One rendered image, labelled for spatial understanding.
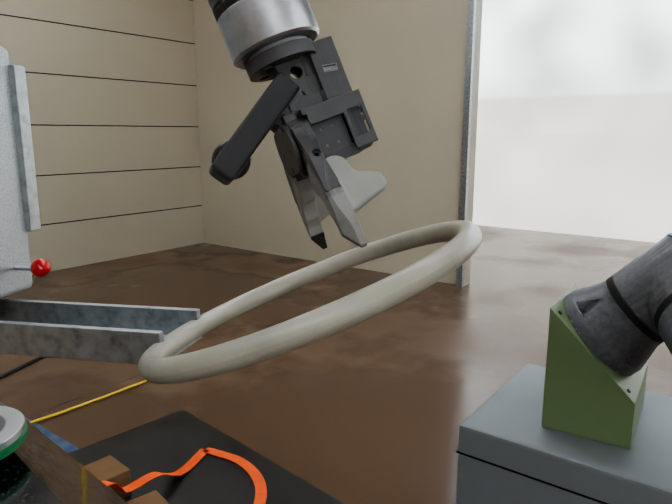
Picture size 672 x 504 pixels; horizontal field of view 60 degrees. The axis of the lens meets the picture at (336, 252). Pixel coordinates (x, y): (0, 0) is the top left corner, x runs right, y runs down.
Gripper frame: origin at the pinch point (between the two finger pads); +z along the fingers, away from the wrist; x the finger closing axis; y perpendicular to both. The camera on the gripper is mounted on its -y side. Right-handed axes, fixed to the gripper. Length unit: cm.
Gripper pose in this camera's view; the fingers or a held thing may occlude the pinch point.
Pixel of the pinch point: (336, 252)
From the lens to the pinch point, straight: 58.4
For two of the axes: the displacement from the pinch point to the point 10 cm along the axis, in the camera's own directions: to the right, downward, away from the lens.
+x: -2.5, 0.0, 9.7
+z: 3.7, 9.2, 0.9
